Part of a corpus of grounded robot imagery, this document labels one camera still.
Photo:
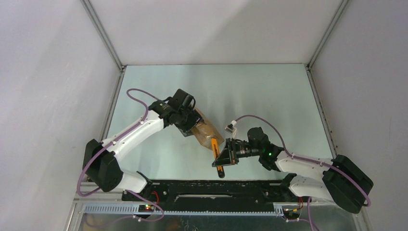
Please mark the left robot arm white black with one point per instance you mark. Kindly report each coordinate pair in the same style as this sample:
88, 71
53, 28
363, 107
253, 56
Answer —
103, 159

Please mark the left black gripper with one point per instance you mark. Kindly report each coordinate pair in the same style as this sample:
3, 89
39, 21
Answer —
195, 118

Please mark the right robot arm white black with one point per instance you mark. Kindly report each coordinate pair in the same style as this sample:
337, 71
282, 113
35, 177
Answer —
338, 180

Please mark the left controller board with leds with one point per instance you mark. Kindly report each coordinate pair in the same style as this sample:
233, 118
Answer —
146, 208

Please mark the left aluminium frame post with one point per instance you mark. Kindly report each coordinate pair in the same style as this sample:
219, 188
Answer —
96, 21

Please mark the right aluminium frame post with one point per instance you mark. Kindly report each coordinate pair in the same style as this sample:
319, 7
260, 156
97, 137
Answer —
328, 31

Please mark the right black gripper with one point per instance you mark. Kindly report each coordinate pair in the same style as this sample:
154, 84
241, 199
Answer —
229, 156

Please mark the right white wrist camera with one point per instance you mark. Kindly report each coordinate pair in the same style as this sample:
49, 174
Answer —
230, 128

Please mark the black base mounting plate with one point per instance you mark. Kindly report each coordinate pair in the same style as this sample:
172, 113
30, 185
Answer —
219, 195

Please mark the right controller board with leds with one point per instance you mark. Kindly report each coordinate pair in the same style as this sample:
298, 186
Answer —
291, 214

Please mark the controller board with leds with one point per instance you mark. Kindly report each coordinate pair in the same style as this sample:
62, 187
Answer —
291, 214
146, 208

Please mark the brown cardboard express box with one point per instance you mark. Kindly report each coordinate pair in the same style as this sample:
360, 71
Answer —
204, 131

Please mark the aluminium frame post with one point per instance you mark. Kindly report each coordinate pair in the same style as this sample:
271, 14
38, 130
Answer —
96, 21
328, 31

